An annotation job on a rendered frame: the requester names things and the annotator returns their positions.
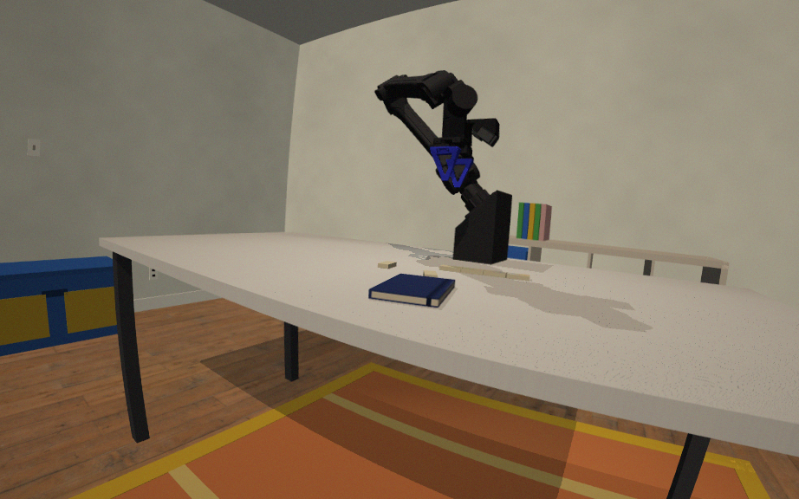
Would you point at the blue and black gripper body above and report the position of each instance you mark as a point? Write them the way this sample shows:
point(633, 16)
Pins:
point(466, 150)

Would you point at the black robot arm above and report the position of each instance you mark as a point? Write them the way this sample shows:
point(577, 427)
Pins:
point(459, 99)

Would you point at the dark blue notebook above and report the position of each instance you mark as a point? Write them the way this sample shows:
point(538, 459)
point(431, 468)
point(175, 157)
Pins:
point(413, 289)

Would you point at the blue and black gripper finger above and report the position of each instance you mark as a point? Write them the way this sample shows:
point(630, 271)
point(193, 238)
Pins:
point(468, 163)
point(454, 151)

